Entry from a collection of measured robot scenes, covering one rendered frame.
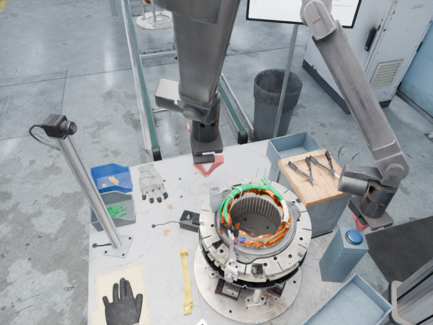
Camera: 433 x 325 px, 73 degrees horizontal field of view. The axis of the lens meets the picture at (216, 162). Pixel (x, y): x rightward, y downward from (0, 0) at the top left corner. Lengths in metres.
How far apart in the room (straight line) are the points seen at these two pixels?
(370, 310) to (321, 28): 0.69
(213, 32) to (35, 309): 2.03
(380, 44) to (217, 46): 2.67
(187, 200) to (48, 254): 1.26
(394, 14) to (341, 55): 2.19
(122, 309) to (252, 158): 0.85
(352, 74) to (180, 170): 0.94
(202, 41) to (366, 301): 0.79
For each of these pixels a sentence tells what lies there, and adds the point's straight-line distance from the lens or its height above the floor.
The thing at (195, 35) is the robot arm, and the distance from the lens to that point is 0.29.
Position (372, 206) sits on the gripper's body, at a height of 1.22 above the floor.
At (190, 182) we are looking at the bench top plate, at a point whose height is 0.78.
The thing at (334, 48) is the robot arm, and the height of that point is 1.55.
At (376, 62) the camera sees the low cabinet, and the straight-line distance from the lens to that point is 3.03.
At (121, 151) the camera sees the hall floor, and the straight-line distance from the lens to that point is 2.73.
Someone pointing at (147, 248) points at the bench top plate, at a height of 0.78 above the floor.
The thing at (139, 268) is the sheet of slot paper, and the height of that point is 0.78.
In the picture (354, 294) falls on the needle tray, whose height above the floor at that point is 1.03.
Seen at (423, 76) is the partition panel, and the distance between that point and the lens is 3.39.
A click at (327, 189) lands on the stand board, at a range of 1.03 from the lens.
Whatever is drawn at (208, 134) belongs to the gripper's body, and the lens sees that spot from 0.62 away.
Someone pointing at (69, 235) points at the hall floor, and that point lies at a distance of 2.33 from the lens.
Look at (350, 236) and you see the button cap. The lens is 0.98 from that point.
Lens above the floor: 1.83
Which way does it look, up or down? 47 degrees down
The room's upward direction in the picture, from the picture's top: straight up
